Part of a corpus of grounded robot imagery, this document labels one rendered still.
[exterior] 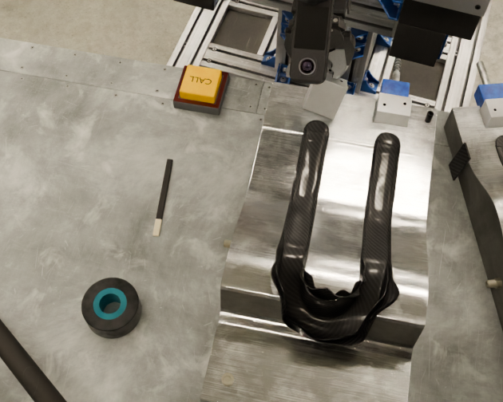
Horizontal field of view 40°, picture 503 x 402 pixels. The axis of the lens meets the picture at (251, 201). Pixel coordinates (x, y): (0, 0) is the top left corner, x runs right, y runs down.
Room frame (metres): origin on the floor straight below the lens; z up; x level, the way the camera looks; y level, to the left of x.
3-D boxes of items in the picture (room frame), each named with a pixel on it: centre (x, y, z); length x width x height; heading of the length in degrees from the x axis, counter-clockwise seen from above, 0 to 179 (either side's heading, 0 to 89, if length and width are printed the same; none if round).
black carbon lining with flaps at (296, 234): (0.44, -0.13, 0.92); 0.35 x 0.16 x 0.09; 170
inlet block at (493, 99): (0.71, -0.39, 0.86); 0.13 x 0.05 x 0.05; 7
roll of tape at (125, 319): (0.34, 0.19, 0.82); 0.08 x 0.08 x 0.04
